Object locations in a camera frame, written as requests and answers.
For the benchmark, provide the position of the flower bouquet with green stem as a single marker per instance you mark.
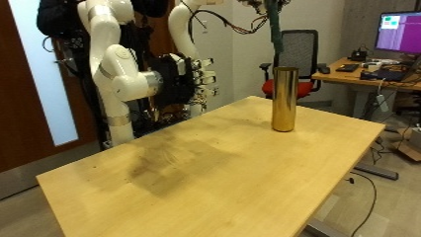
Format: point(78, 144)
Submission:
point(275, 29)

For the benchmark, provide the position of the tall gold cylinder vase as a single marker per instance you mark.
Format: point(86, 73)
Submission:
point(286, 98)

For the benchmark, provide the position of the black mesh red-seat office chair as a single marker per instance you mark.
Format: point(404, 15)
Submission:
point(300, 49)

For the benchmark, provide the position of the black desk phone device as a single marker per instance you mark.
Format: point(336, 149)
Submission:
point(359, 55)

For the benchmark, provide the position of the black keyboard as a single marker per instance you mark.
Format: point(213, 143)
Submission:
point(347, 67)

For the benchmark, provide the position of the wooden office desk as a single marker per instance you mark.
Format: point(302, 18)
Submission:
point(347, 77)

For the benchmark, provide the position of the black hanging jacket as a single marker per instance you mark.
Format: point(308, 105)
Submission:
point(53, 19)

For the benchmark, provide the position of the computer monitor with purple screen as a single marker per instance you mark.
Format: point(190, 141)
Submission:
point(402, 33)

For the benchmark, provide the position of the brown door with glass panel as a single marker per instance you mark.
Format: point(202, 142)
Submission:
point(22, 115)

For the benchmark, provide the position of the black laptop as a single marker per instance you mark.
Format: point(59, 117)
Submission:
point(391, 75)

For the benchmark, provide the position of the white hanging power adapter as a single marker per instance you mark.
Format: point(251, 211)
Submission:
point(383, 102)

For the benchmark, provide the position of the grey table foot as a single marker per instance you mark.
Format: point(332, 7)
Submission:
point(378, 172)

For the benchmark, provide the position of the cardboard box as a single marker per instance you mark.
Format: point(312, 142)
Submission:
point(408, 148)

